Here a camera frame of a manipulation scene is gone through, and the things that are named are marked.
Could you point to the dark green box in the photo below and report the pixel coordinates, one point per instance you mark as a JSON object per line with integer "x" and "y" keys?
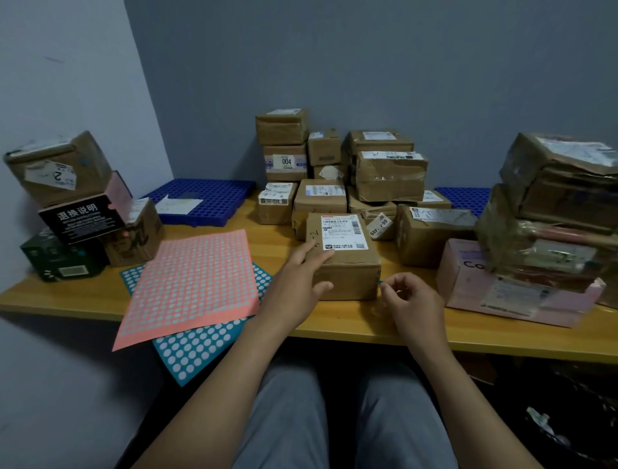
{"x": 48, "y": 261}

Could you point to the small brown printed box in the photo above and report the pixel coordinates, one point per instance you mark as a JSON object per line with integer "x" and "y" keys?
{"x": 140, "y": 246}

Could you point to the person's grey trousers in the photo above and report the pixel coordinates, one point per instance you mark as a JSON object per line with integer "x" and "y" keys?
{"x": 289, "y": 420}

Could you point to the person's right hand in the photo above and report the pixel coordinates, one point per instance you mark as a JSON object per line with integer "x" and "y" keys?
{"x": 420, "y": 309}

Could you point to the person's right forearm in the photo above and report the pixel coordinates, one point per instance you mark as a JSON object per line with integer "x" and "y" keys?
{"x": 473, "y": 410}

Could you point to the teal sticker sheet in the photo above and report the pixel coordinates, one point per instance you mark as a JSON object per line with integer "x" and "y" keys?
{"x": 198, "y": 352}

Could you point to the taped box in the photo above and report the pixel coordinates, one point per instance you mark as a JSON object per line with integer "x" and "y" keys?
{"x": 497, "y": 241}

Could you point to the large pink box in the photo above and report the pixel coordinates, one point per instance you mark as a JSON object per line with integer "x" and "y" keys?
{"x": 463, "y": 290}

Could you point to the box of stack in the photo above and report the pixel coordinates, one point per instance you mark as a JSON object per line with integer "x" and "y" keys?
{"x": 352, "y": 275}
{"x": 526, "y": 164}

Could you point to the white paper note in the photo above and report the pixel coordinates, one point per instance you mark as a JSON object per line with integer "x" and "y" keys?
{"x": 176, "y": 205}

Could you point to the white crumpled plastic scrap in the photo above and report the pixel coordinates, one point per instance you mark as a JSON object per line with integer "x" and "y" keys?
{"x": 543, "y": 420}

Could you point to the black and pink box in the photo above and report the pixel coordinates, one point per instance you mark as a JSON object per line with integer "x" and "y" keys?
{"x": 77, "y": 222}

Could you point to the person's left hand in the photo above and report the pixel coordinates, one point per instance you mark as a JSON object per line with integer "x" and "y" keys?
{"x": 289, "y": 294}

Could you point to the blue plastic grid pallet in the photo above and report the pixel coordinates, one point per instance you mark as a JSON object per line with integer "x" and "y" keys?
{"x": 222, "y": 198}
{"x": 466, "y": 200}

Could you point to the pile of brown parcels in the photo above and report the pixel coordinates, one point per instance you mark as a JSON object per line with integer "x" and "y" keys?
{"x": 391, "y": 179}

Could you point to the person's left forearm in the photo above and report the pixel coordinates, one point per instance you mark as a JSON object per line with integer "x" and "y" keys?
{"x": 212, "y": 401}

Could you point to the pink dot sticker sheet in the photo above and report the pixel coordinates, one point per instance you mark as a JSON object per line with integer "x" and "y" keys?
{"x": 193, "y": 285}

